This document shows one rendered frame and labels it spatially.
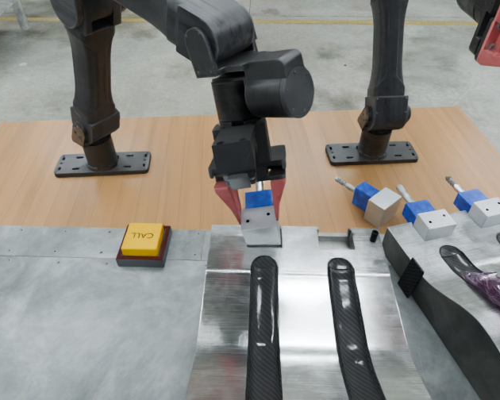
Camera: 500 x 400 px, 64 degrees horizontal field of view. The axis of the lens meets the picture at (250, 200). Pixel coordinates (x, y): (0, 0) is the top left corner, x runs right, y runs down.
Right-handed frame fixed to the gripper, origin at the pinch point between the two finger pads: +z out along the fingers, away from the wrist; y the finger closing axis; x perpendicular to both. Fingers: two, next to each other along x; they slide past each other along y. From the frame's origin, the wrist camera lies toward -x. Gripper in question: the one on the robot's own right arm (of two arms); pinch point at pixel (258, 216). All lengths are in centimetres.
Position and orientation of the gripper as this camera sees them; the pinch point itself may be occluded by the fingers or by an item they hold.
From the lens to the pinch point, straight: 58.0
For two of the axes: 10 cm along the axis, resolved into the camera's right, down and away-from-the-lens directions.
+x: 0.8, -4.2, 9.1
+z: 1.7, 9.0, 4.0
